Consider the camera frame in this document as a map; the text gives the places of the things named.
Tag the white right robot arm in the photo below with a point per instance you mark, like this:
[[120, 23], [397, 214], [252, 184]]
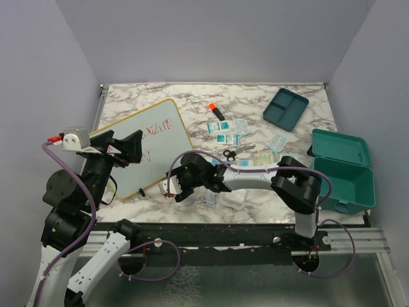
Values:
[[297, 185]]

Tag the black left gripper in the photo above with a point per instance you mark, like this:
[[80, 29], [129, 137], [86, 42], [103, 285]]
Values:
[[131, 148]]

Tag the yellow framed whiteboard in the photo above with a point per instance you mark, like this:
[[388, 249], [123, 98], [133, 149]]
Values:
[[164, 138]]

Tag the large blue bandage packet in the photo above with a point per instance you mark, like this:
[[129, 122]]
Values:
[[237, 162]]

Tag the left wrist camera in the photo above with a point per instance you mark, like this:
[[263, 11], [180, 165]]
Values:
[[73, 139]]

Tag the yellowish gauze packet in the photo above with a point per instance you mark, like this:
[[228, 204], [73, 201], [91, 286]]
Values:
[[264, 158]]

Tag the small clear teal packet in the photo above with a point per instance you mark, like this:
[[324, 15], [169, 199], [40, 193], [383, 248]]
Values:
[[277, 143]]

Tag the white dressing packet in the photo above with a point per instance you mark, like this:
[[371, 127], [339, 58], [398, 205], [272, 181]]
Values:
[[240, 126]]

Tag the clear bag of plasters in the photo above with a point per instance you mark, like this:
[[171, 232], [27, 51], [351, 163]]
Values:
[[208, 200]]

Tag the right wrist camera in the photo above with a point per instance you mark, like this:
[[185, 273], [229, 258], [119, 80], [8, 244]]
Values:
[[170, 188]]

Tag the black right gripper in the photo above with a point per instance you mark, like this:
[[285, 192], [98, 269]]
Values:
[[179, 172]]

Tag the teal wipe packet lower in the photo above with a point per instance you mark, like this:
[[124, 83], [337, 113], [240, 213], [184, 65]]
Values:
[[227, 139]]

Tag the orange black highlighter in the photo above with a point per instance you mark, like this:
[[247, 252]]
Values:
[[215, 110]]

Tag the teal medicine box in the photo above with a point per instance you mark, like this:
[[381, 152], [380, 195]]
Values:
[[346, 161]]

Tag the black handled scissors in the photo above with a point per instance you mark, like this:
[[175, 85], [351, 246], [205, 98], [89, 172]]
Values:
[[230, 155]]

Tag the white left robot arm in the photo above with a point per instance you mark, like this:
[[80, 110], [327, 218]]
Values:
[[75, 194]]

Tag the blue divided tray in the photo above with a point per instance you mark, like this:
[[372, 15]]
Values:
[[285, 109]]

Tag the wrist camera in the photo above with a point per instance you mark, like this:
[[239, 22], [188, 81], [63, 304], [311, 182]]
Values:
[[170, 188], [73, 139]]

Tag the teal wipe packet upper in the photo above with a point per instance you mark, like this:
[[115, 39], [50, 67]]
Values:
[[219, 127]]

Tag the white gauze packet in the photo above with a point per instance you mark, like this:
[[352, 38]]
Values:
[[235, 200]]

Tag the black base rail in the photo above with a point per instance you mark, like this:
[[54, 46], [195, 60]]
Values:
[[232, 244]]

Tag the teal wipe packet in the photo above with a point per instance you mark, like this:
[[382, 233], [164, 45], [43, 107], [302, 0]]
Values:
[[227, 139], [219, 127]]

